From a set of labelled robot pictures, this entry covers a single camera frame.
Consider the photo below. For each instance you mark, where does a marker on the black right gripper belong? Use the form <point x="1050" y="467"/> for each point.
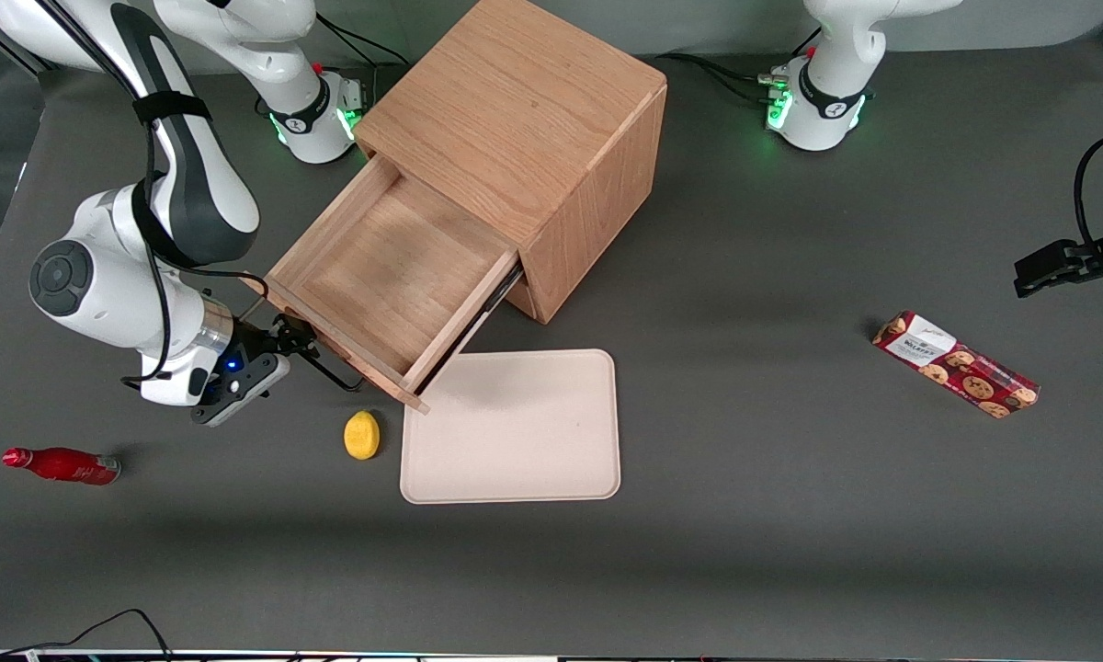
<point x="255" y="347"/>

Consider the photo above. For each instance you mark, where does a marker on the shallow oak wooden drawer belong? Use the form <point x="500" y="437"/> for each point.
<point x="386" y="276"/>

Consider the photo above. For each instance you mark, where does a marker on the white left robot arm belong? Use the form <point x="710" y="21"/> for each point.
<point x="832" y="83"/>

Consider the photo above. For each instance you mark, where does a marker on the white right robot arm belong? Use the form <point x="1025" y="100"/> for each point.
<point x="193" y="184"/>

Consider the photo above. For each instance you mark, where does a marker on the deep oak wooden drawer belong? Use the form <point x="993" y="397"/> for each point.
<point x="520" y="299"/>

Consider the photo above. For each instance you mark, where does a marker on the oak wooden drawer cabinet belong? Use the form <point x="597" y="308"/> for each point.
<point x="533" y="110"/>

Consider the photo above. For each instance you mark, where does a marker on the yellow lemon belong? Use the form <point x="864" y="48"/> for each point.
<point x="361" y="435"/>

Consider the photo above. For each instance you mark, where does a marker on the red cookie box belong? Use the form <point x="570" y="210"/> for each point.
<point x="956" y="363"/>

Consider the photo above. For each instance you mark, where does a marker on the beige rectangular tray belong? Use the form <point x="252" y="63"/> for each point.
<point x="515" y="432"/>

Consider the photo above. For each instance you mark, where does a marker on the red soda bottle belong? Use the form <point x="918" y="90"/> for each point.
<point x="64" y="465"/>

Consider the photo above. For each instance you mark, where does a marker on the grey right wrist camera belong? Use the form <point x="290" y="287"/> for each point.
<point x="239" y="397"/>

